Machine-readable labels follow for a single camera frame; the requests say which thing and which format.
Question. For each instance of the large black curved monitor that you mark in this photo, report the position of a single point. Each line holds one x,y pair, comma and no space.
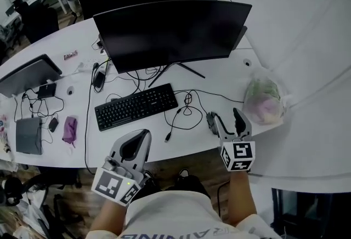
175,32

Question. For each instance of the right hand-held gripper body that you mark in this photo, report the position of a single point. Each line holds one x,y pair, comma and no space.
239,154

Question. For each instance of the purple cloth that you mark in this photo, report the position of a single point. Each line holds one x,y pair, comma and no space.
70,129

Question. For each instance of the person's white shirt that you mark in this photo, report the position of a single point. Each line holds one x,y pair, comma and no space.
181,216

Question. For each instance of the black power adapter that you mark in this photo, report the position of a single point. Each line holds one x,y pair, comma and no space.
99,79

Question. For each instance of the black cabinet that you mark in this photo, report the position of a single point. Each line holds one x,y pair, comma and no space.
310,216

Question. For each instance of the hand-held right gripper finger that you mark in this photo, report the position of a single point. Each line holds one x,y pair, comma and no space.
242,122
221,126

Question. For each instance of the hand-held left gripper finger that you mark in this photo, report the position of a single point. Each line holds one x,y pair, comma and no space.
146,147
124,141

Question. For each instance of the white power strip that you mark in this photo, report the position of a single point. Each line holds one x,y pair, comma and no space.
90,63

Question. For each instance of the colourful sticker sheet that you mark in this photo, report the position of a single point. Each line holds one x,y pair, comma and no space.
4,133

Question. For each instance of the black swivel chair base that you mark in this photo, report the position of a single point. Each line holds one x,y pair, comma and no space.
33,185

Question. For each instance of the black computer mouse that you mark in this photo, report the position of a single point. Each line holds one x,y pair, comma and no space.
211,122

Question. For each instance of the wrapped snack bar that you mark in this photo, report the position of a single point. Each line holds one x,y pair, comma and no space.
70,55

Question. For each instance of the grey open laptop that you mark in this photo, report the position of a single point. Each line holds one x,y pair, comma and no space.
27,74

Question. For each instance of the grey closed laptop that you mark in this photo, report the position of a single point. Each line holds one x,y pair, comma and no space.
28,136

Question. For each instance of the person's right forearm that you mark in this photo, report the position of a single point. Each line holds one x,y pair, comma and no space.
241,196

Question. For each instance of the black monitor stand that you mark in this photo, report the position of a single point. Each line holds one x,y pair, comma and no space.
181,68

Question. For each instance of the black office chair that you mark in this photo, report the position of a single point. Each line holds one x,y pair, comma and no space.
39,22

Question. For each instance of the small black box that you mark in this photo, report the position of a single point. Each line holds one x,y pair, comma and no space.
47,90

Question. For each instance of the black keyboard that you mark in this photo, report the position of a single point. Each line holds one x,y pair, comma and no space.
136,107

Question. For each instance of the person's left forearm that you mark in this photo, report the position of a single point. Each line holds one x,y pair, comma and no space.
108,218

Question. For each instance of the small black oval case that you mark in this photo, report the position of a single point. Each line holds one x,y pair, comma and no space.
53,124

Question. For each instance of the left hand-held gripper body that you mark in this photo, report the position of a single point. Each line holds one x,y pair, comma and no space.
109,183

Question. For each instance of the clear plastic bag of vegetables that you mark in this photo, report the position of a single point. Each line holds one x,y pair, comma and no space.
264,101

